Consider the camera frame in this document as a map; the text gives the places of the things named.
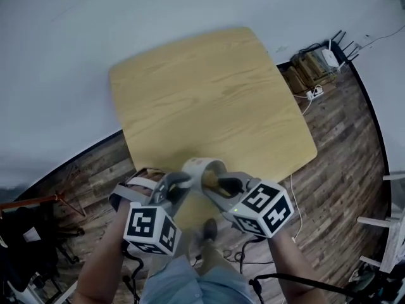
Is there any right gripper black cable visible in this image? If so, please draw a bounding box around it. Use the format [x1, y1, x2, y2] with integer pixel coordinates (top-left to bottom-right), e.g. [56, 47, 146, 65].
[221, 235, 270, 272]

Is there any black office chair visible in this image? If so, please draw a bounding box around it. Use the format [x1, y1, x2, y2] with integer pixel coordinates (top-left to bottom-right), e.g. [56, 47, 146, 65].
[0, 206, 85, 299]

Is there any thin grey wall cable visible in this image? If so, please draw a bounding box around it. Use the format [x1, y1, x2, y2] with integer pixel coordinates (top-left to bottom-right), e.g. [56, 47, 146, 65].
[360, 23, 405, 49]

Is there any person's left forearm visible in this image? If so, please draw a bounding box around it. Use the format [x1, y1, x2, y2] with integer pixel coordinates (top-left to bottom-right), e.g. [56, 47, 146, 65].
[74, 198, 134, 304]

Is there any person's right forearm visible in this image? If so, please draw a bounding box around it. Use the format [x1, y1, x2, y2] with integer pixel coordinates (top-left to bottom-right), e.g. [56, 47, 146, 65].
[268, 229, 321, 304]

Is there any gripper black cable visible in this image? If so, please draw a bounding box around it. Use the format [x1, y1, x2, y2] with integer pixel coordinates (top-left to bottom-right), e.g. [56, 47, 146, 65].
[121, 244, 147, 304]
[221, 235, 270, 272]

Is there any tan fluffy sponge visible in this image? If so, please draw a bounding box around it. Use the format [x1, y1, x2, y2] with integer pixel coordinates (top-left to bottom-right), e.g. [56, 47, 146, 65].
[202, 168, 229, 196]

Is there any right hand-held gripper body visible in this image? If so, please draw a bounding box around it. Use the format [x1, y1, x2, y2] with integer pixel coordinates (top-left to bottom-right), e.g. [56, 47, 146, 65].
[221, 177, 295, 239]

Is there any white mug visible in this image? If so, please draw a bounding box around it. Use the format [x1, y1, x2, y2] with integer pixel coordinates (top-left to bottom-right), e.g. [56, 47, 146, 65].
[182, 158, 229, 199]

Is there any brown wooden coat rack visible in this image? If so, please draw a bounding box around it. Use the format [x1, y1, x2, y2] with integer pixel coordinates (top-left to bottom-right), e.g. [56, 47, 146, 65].
[0, 191, 87, 219]

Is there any person's left hand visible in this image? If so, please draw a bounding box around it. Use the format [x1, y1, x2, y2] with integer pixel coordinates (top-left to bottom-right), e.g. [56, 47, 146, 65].
[121, 168, 166, 206]

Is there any white router box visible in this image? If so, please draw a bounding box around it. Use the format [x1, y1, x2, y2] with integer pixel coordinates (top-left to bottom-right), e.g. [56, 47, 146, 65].
[321, 47, 340, 68]

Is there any person's black shoe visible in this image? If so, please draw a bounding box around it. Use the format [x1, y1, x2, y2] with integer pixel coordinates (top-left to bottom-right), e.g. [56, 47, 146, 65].
[202, 218, 219, 243]

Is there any white wooden rack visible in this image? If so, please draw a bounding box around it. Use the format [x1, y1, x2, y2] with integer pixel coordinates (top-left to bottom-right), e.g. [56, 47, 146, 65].
[356, 173, 405, 276]

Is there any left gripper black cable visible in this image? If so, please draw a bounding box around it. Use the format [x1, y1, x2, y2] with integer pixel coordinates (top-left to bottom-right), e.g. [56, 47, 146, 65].
[121, 244, 147, 304]

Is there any white power strip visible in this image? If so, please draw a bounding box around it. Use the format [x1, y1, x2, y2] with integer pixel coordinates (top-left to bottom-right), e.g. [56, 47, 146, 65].
[305, 85, 325, 99]

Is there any black router with antennas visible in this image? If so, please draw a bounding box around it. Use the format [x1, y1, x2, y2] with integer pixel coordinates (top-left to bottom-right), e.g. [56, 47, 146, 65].
[330, 29, 362, 65]

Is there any long white power cable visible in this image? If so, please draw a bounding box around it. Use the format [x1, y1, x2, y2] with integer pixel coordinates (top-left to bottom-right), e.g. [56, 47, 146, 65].
[289, 93, 315, 244]

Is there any thick black cable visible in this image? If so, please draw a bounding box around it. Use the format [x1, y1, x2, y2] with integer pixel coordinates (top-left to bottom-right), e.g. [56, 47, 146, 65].
[249, 272, 380, 304]

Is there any wooden pedestal table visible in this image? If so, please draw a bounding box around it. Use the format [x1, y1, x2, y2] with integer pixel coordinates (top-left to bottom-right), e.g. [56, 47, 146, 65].
[109, 27, 318, 231]

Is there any person's khaki trouser leg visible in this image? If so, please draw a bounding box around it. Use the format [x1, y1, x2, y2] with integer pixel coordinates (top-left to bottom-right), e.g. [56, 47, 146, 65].
[189, 237, 235, 277]

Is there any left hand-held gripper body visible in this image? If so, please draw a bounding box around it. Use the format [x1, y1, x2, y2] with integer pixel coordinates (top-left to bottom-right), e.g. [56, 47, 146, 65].
[109, 172, 182, 257]

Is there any person's light blue shirt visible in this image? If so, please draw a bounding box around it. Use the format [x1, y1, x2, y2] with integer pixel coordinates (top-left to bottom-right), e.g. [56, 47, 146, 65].
[140, 255, 254, 304]

